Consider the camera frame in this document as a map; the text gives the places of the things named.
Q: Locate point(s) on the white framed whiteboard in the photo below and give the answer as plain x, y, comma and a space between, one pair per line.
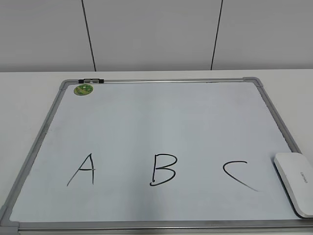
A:
138, 156

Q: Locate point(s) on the black silver hanging clip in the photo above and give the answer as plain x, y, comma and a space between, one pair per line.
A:
91, 80

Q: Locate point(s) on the white whiteboard eraser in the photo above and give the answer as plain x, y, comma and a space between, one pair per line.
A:
296, 173

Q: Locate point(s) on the round green magnet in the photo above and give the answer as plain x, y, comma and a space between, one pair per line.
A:
83, 89

